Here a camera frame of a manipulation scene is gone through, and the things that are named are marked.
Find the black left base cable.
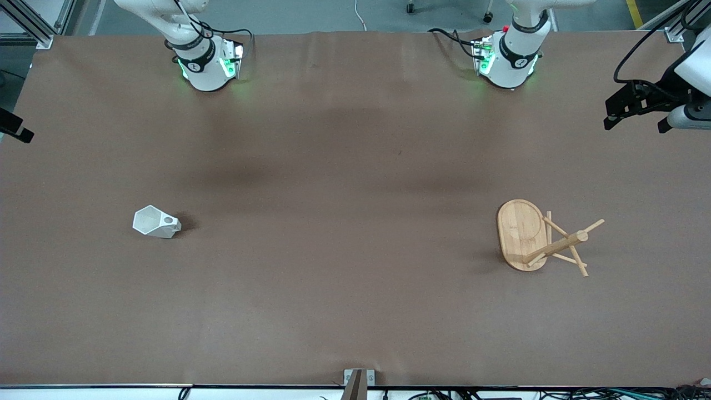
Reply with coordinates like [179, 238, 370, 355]
[428, 28, 479, 59]

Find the brown paper table cover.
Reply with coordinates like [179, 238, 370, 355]
[0, 31, 711, 388]

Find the white faceted cup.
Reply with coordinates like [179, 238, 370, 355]
[132, 205, 182, 239]

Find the tangled cable bundle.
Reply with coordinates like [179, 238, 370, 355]
[405, 386, 711, 400]

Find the black base cable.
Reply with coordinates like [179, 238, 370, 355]
[164, 0, 254, 56]
[428, 28, 479, 59]

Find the aluminium frame profile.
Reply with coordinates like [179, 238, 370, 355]
[664, 0, 711, 43]
[0, 0, 76, 49]

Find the black right base cable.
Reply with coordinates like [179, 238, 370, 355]
[164, 0, 254, 56]

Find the wooden cup rack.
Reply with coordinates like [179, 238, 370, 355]
[496, 199, 605, 277]

